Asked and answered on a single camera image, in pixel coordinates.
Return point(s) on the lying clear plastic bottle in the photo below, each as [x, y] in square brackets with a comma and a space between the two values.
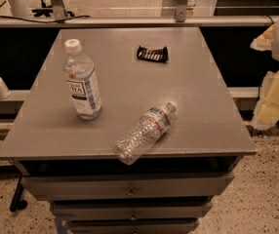
[145, 132]

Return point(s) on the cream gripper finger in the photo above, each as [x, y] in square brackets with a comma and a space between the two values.
[264, 41]
[266, 112]

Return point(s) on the upright blue label water bottle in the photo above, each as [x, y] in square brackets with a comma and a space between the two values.
[82, 80]

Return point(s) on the grey drawer cabinet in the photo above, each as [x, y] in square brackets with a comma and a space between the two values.
[71, 163]

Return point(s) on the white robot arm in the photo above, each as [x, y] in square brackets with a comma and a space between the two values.
[275, 43]

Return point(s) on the black rxbar chocolate wrapper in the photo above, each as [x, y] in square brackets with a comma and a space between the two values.
[157, 55]

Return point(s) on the grey metal shelf rail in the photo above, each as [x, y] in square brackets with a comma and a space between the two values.
[84, 22]

